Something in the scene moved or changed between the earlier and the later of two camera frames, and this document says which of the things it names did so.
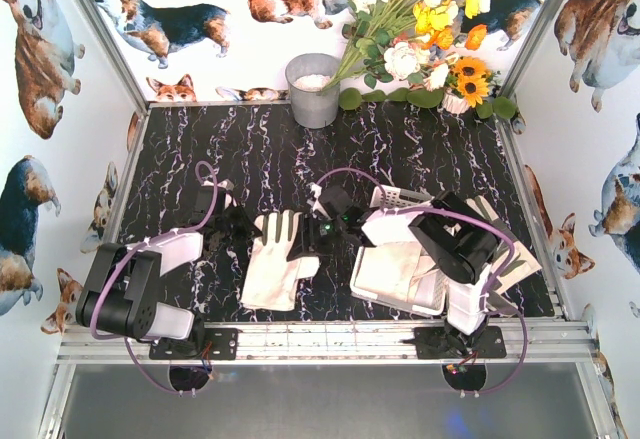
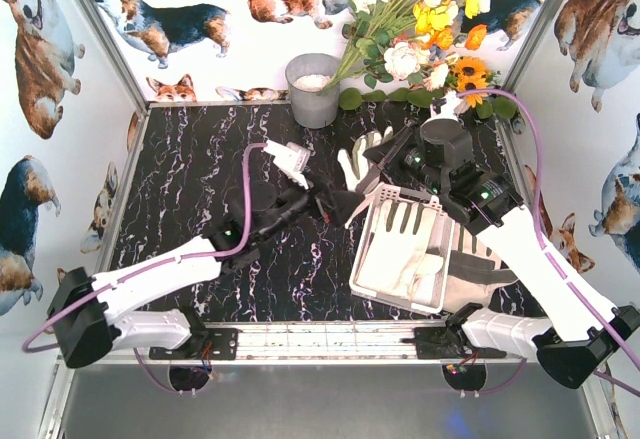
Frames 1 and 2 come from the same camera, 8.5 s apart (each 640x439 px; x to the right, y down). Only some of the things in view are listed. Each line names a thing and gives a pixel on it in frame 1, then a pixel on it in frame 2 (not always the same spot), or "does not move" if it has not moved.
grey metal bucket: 306,75 does not move
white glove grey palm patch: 270,277 → 356,164
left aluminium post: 105,33 does not move
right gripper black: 308,232 → 396,146
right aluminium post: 544,26 does not move
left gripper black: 232,224 → 324,197
